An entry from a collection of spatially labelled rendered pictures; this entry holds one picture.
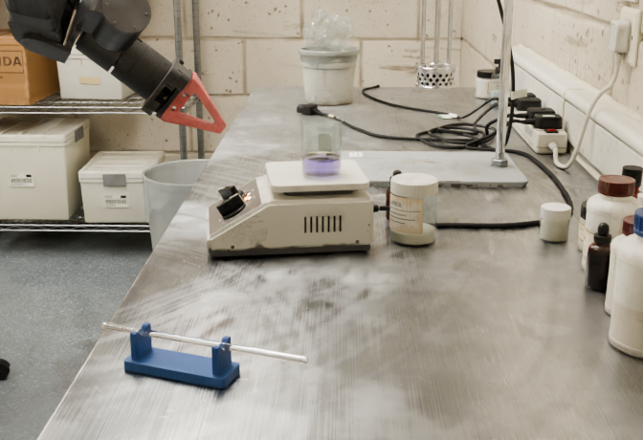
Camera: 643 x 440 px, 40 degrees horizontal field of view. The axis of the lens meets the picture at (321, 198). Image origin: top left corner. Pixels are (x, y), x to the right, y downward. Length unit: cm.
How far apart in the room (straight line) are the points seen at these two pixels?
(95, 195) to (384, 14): 127
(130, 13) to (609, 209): 58
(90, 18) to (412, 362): 53
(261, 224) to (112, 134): 262
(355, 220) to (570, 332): 30
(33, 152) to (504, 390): 269
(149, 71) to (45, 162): 222
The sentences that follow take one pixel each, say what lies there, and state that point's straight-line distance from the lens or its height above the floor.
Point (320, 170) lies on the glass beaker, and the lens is 106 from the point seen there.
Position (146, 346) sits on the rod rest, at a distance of 82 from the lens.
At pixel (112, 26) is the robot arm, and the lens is 103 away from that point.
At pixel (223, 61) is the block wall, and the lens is 350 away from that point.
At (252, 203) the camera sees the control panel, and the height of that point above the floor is 81.
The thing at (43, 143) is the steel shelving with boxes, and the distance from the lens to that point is 328.
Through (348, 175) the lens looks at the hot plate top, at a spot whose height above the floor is 84.
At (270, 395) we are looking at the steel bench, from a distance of 76.
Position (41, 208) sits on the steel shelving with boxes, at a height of 18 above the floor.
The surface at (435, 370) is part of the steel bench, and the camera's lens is 80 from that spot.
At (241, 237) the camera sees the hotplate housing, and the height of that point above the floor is 78.
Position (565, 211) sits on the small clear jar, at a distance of 114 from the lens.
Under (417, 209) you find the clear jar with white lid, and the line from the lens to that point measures 109.
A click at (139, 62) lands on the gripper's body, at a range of 110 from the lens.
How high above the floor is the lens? 112
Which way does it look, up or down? 16 degrees down
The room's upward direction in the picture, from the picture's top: straight up
